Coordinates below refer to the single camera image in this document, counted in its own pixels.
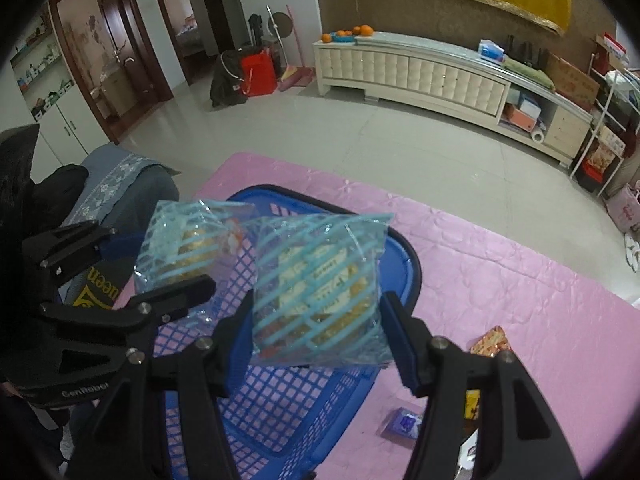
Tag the white slippers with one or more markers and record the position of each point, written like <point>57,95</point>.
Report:
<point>632,251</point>

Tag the blue striped cracker pack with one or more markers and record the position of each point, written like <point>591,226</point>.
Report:
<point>187,239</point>
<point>317,288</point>

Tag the red white snack bag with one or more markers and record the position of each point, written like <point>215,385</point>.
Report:
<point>467,452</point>

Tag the cardboard box on cabinet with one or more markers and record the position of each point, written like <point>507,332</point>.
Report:
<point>572,83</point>

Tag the cream TV cabinet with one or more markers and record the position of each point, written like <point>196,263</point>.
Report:
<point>456,82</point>

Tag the oranges on blue plate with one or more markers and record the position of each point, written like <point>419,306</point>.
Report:
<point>347,36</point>

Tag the blue tissue pack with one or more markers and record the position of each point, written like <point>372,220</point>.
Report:
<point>491,52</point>

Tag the white metal shelf rack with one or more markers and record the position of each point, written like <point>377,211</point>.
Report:
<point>614,128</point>

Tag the red orange snack pouch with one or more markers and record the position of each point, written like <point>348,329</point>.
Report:
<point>491,343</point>

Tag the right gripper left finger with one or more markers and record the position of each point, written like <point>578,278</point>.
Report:
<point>210,368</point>

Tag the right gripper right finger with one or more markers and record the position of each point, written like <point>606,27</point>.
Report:
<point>518,435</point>

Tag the purple yellow chips bag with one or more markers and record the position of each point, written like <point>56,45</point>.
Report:
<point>472,404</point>

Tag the purple Doublemint gum pack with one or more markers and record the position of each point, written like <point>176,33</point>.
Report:
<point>402,424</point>

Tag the pink tote bag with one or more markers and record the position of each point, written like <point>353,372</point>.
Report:
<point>624,209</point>

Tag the red shopping bag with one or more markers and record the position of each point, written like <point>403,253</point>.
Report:
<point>259,75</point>

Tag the black bag on floor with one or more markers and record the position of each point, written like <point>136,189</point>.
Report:
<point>228,77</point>

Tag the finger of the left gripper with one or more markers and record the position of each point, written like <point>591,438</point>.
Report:
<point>165,304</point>
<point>78,244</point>

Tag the green folded cloth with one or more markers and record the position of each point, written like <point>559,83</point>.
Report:
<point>529,73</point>

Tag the pink quilted table mat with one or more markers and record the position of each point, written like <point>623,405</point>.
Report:
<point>578,340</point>

